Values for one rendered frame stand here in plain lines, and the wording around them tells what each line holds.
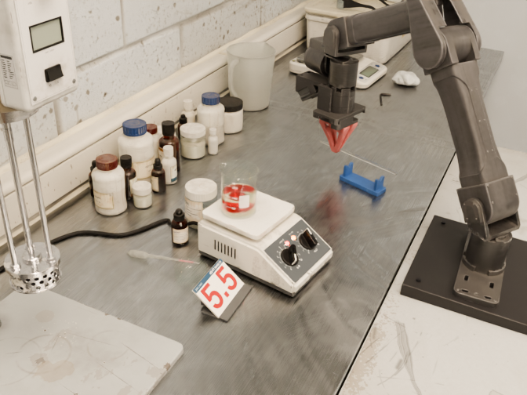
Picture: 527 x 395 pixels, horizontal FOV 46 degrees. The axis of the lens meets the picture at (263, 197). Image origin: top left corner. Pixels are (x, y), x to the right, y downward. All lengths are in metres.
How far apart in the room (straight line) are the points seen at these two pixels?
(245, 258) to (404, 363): 0.30
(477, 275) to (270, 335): 0.36
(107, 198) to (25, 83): 0.58
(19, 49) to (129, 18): 0.78
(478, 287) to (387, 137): 0.61
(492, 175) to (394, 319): 0.27
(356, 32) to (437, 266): 0.45
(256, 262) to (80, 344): 0.30
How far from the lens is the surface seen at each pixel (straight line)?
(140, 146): 1.25
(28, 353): 0.94
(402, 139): 1.56
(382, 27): 1.15
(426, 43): 1.04
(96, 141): 1.30
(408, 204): 1.29
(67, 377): 0.90
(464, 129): 1.04
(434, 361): 0.95
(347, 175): 1.34
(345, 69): 1.24
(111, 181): 1.17
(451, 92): 1.04
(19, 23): 0.62
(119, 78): 1.39
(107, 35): 1.34
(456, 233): 1.19
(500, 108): 2.43
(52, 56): 0.66
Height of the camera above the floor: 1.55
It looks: 31 degrees down
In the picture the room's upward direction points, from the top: 3 degrees clockwise
